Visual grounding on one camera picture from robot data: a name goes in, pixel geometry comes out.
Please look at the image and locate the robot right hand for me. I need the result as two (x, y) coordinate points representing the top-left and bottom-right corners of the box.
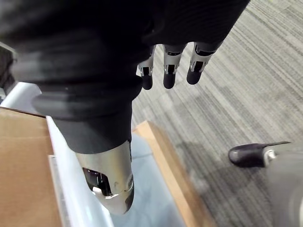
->
(0, 0), (251, 215)

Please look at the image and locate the grey plastic bin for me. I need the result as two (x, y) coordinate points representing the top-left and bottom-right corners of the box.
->
(0, 81), (178, 227)

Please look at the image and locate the brown cardboard box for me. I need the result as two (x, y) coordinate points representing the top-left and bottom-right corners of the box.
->
(0, 106), (62, 227)

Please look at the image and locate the brown wooden board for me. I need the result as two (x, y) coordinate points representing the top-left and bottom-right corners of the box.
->
(132, 120), (215, 227)

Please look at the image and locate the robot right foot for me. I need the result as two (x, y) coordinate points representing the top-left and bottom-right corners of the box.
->
(228, 141), (292, 169)

